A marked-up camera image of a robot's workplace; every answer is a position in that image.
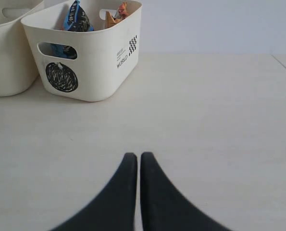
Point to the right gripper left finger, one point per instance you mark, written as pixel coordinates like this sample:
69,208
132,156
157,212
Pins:
113,209

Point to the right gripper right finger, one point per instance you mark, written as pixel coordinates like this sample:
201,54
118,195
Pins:
164,207

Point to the blue black snack bag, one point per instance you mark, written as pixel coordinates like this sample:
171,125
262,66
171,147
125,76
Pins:
76,20

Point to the orange snack bag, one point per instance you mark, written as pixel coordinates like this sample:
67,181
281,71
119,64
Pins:
120,15

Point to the cream bin circle mark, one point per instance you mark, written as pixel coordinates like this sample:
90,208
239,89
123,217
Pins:
88,66

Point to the cream bin square mark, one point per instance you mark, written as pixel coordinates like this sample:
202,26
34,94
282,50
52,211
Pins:
18,69

